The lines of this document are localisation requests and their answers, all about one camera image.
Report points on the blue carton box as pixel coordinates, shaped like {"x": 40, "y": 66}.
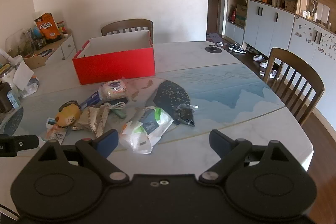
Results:
{"x": 90, "y": 101}

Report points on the white paper sheet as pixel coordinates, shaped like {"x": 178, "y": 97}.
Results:
{"x": 23, "y": 74}

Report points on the brown crinkled snack packet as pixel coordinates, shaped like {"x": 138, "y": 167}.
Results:
{"x": 94, "y": 119}

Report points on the red cardboard box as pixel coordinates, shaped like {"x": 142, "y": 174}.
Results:
{"x": 115, "y": 66}

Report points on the white side cabinet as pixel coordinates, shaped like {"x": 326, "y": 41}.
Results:
{"x": 67, "y": 48}

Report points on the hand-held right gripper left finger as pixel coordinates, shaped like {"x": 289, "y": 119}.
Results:
{"x": 108, "y": 142}

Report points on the yellow pouch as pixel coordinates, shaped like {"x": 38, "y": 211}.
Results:
{"x": 69, "y": 115}

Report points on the white blue bread packet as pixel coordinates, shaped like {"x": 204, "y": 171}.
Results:
{"x": 114, "y": 88}

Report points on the white blue marbled desktop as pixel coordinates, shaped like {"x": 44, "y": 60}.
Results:
{"x": 197, "y": 61}

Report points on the small orange white packet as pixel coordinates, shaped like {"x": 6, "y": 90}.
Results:
{"x": 53, "y": 129}

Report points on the black device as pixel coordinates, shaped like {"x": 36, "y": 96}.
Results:
{"x": 123, "y": 100}

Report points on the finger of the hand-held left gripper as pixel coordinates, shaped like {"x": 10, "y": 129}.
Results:
{"x": 26, "y": 142}

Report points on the dark sneaker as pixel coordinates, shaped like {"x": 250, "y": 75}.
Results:
{"x": 237, "y": 48}

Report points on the crumpled clear plastic bag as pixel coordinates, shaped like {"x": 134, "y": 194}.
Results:
{"x": 30, "y": 87}

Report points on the red lidded jar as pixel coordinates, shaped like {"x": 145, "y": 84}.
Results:
{"x": 62, "y": 26}

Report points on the white shoe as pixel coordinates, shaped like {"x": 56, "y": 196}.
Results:
{"x": 258, "y": 58}
{"x": 264, "y": 64}

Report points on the white green plastic bag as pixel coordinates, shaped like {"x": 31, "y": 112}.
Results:
{"x": 147, "y": 132}

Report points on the black clear packet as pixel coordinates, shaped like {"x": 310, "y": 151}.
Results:
{"x": 185, "y": 115}

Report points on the wooden slat-back chair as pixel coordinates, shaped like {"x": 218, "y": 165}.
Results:
{"x": 126, "y": 26}
{"x": 296, "y": 74}

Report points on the orange snack bag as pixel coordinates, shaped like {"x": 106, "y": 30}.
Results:
{"x": 47, "y": 27}

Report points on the small light blue box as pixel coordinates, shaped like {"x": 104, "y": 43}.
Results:
{"x": 13, "y": 100}

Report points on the round black desk socket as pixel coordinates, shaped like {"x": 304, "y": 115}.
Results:
{"x": 213, "y": 49}

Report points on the clear glass terrarium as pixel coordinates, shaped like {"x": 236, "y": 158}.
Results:
{"x": 18, "y": 43}

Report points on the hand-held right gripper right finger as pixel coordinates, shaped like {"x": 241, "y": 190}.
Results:
{"x": 220, "y": 142}

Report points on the white slipper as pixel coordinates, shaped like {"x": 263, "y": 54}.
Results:
{"x": 270, "y": 74}

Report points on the small green item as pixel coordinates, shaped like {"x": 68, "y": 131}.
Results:
{"x": 121, "y": 114}

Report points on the white wood wall cabinet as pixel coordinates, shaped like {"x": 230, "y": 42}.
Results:
{"x": 275, "y": 24}

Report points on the dark mug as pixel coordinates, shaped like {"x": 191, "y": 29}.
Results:
{"x": 4, "y": 100}

